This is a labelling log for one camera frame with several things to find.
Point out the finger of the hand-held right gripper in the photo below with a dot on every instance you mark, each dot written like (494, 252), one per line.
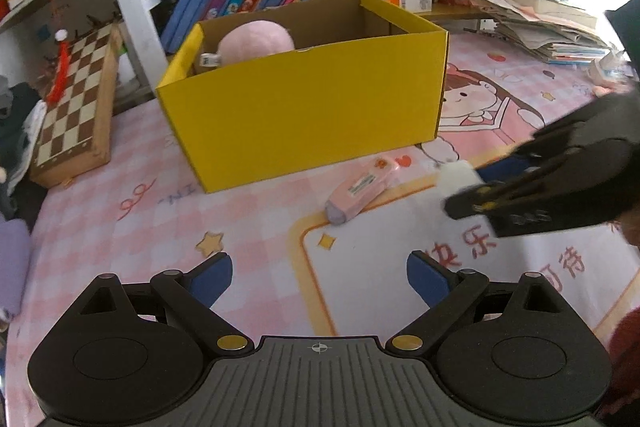
(475, 204)
(505, 169)

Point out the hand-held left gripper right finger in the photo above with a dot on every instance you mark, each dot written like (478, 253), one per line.
(425, 279)

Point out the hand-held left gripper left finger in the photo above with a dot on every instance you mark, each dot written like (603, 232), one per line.
(215, 279)

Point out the white soft block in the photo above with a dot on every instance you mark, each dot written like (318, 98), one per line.
(457, 179)

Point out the yellow cardboard box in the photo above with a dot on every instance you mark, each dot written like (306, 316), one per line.
(300, 117)

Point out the pink printed desktop mat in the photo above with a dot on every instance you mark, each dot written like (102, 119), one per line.
(200, 217)

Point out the small white packet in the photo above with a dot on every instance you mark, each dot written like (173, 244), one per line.
(607, 69)

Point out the stack of papers and books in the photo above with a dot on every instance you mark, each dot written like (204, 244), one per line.
(540, 22)

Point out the person's red clothing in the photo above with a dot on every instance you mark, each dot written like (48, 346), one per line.
(625, 357)

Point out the orange and white box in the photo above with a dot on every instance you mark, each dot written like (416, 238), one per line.
(405, 1)

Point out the lavender cloth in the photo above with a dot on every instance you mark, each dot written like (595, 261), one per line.
(15, 267)

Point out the wooden chessboard box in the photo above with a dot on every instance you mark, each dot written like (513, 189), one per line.
(70, 107)

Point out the pile of clothes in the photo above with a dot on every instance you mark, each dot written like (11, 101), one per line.
(17, 142)

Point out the pink plush ball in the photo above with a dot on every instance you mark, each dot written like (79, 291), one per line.
(255, 42)

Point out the red tassel ornament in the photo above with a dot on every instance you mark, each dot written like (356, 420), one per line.
(62, 67)

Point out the white wooden bookshelf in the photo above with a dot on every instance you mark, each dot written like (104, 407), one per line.
(135, 7)

